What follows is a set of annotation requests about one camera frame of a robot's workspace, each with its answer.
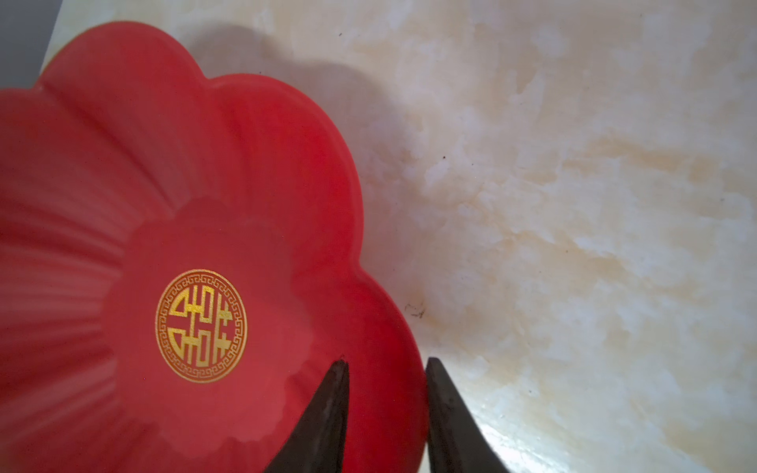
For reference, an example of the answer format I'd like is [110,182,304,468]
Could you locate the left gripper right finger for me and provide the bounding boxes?
[426,357,509,473]

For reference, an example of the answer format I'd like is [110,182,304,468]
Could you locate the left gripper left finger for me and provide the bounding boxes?
[264,360,350,473]

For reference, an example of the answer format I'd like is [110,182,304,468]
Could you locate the red flower-shaped bowl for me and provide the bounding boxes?
[1,22,428,472]

